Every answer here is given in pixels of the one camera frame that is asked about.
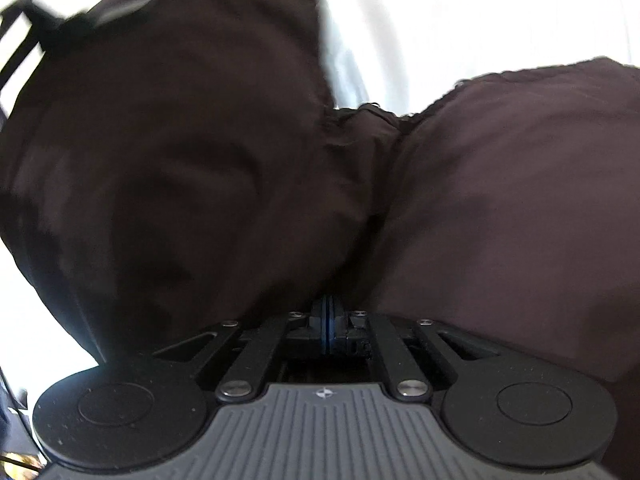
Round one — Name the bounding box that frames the light blue bed sheet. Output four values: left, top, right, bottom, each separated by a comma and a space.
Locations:
0, 232, 103, 401

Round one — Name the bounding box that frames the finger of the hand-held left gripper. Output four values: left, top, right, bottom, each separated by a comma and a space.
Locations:
0, 0, 158, 111

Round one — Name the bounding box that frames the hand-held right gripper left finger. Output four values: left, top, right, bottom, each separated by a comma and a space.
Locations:
150, 296, 329, 405

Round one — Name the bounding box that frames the dark brown jacket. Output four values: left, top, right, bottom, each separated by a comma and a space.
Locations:
0, 0, 640, 391

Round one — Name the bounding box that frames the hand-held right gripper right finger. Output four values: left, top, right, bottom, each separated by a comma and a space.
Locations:
327, 296, 493, 405

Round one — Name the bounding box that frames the white curtain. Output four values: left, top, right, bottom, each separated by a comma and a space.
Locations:
295, 0, 640, 117

